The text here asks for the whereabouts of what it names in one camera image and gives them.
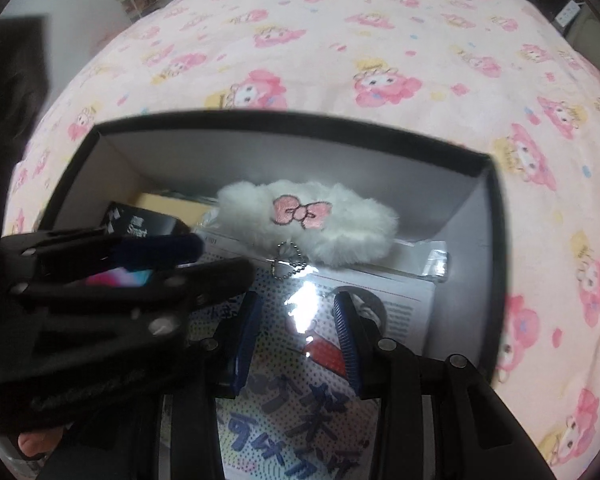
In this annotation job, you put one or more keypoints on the black box with rainbow arc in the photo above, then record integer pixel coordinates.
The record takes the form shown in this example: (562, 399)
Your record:
(140, 220)

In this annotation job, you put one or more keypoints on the dark cloth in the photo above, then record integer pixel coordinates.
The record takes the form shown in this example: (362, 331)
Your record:
(15, 110)

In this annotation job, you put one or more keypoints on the pink cartoon printed blanket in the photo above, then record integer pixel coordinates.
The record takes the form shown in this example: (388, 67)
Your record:
(330, 35)

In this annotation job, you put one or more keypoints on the tan flat box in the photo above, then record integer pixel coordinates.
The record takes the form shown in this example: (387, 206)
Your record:
(180, 207)

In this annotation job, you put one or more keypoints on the white power strip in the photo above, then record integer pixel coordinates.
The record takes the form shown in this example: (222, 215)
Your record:
(567, 14)

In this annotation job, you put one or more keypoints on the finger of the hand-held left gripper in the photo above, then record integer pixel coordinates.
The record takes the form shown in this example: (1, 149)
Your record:
(205, 280)
(155, 250)

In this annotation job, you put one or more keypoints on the cartoon printed packet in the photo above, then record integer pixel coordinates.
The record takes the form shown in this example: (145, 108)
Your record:
(280, 360)

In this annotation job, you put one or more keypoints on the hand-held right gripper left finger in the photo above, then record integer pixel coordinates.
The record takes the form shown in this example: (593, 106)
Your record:
(245, 345)

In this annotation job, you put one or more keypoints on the person's left hand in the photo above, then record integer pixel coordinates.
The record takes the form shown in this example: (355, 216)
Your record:
(35, 445)

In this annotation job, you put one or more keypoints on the black storage box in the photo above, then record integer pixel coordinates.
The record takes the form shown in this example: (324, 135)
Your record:
(280, 155)

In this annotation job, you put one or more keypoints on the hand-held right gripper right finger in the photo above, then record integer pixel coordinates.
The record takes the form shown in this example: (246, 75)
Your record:
(350, 350)

